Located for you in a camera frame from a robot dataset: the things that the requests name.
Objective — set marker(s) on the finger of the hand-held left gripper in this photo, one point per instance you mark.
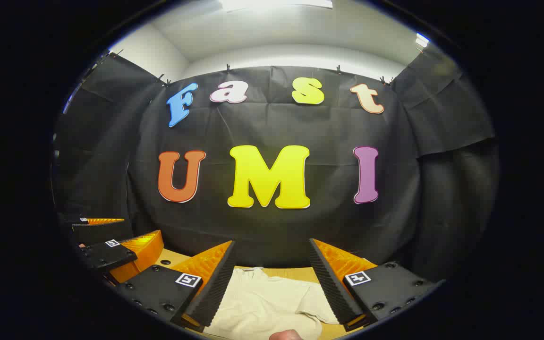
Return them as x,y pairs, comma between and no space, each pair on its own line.
106,257
102,232

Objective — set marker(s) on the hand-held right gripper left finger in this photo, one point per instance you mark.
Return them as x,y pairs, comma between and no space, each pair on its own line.
215,283

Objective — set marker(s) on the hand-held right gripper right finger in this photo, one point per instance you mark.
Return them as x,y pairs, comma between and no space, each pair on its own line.
331,288

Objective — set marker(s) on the cream white garment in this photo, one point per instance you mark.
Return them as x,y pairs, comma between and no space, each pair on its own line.
262,302

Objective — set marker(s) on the black backdrop cloth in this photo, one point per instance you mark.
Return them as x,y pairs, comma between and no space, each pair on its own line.
328,226

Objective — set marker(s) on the small ceiling light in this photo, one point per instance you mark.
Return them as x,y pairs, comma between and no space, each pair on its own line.
422,40

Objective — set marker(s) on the long ceiling light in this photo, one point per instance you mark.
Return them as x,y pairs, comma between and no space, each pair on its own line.
276,4

